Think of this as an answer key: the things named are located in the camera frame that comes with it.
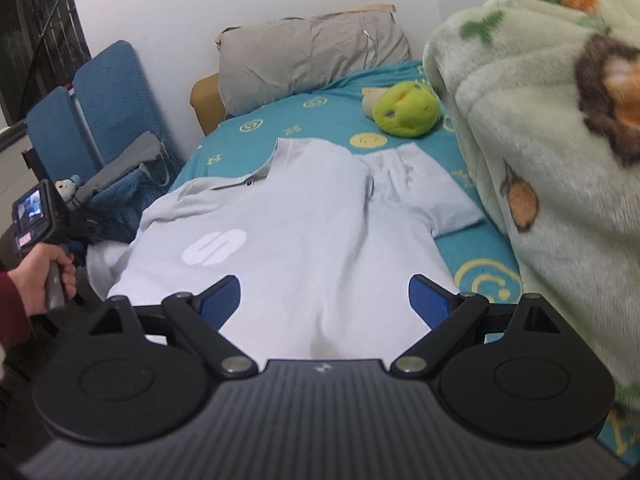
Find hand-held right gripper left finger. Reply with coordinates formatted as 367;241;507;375
89;275;257;377

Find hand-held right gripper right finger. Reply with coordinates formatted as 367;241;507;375
390;275;564;376

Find white polo shirt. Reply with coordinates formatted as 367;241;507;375
86;139;487;361

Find person's left forearm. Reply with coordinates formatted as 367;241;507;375
0;270;32;356

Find person's left hand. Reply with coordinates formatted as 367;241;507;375
9;247;79;317

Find small white plush toy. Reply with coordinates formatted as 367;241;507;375
54;174;82;198

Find blue quilted bag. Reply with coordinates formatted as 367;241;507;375
75;162;173;243

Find blue folding chair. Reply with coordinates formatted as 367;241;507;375
25;86;103;181
72;40;183;181

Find grey cloth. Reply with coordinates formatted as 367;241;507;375
75;131;168;201

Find pale green printed fleece blanket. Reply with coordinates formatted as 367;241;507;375
422;0;640;411

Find dark window grille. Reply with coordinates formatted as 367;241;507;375
0;0;94;128

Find green plush toy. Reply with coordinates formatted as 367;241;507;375
361;81;442;138

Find brown headboard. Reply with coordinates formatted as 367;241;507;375
190;72;223;137

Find teal printed bed sheet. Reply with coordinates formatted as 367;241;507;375
169;60;640;472

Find grey pillow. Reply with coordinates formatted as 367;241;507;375
215;10;412;117

